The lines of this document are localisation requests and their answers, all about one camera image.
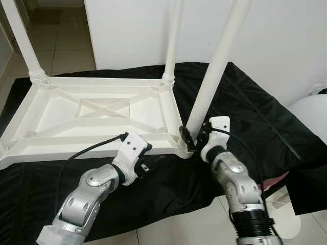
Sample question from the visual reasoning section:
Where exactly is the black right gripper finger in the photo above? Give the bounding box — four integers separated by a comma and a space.
179, 126, 197, 151

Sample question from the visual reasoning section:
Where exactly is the white plastic table top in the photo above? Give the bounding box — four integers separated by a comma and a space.
0, 76, 195, 170

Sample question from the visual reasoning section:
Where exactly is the black cloth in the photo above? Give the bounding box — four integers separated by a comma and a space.
0, 61, 327, 245

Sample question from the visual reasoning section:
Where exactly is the white round fan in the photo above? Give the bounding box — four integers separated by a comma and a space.
289, 93, 327, 143

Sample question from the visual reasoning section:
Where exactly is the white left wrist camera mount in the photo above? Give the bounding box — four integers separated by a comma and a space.
111, 132, 153, 185

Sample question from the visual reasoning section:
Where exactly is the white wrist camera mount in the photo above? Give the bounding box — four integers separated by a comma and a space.
111, 132, 153, 185
200, 116, 231, 161

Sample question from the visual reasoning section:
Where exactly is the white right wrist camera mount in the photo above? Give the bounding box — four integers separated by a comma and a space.
200, 116, 231, 161

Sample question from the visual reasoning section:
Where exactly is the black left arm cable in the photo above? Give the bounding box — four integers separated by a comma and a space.
54, 132, 129, 210

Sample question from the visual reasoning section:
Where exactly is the wall socket with black plug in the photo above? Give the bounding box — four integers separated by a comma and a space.
309, 86, 327, 96

